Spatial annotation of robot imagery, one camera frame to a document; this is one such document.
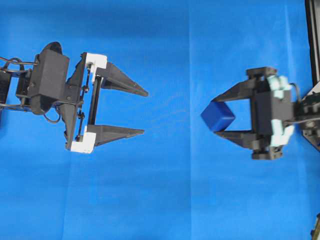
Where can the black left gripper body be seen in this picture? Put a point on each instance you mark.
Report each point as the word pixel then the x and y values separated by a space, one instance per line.
pixel 82 138

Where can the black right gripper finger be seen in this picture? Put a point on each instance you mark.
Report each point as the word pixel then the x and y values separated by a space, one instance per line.
pixel 244 138
pixel 240 91

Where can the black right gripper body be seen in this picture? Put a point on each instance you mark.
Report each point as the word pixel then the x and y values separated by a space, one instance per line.
pixel 271 146

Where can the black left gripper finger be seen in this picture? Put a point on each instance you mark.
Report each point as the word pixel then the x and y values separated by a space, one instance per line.
pixel 97 135
pixel 115 79

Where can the blue block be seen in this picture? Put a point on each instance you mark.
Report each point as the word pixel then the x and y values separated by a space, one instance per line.
pixel 217 116

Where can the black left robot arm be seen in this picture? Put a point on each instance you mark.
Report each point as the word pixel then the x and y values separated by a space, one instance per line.
pixel 14 82

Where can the blue table cloth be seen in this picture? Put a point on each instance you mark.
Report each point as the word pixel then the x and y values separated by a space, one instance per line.
pixel 177 181

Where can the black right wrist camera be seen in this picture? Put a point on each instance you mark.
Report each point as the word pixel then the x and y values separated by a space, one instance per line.
pixel 270 108

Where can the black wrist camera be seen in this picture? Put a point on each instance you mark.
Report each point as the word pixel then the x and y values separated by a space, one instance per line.
pixel 270 108
pixel 48 78

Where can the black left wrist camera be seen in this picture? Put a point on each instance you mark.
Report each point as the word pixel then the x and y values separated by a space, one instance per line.
pixel 48 78

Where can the black aluminium table frame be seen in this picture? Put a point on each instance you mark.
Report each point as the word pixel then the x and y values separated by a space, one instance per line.
pixel 312 10

